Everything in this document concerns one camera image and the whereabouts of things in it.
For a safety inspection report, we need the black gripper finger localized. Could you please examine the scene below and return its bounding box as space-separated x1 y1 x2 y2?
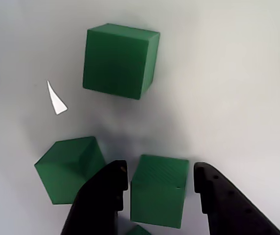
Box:
60 160 129 235
194 162 280 235

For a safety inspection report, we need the green cube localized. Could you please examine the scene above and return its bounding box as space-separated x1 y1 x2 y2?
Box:
124 224 153 235
129 154 189 230
33 136 106 206
82 23 160 100

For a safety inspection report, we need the white round plate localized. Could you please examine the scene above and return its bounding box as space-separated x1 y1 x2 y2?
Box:
0 0 280 235

